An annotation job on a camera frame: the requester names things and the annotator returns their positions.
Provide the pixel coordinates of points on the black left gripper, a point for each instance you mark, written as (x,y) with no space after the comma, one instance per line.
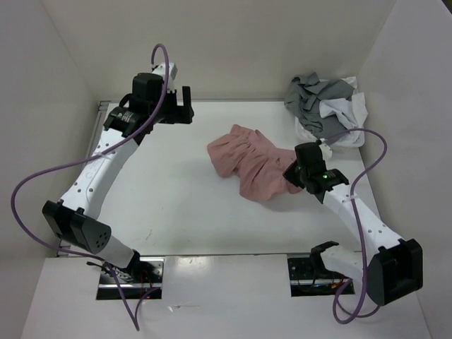
(181,114)

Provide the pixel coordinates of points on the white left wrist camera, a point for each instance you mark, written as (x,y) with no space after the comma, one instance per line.
(169,70)

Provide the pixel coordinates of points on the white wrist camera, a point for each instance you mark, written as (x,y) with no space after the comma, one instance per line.
(169,70)
(326,150)

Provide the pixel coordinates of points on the pink pleated skirt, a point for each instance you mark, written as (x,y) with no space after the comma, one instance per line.
(258,163)

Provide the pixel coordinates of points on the grey crumpled skirt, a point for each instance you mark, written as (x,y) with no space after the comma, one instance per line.
(304,97)

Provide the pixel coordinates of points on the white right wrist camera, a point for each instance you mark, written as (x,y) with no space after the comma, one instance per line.
(326,150)

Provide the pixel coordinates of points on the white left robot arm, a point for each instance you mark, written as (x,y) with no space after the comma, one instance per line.
(74,218)

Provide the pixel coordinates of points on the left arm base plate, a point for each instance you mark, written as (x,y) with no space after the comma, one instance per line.
(133,288)

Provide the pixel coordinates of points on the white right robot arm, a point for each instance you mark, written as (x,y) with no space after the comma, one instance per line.
(390,266)

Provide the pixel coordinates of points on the white crumpled skirt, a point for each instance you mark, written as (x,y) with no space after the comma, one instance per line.
(351,113)

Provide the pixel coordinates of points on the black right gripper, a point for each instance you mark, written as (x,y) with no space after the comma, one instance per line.
(289,174)

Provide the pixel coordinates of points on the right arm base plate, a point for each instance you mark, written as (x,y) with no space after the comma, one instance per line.
(306,281)

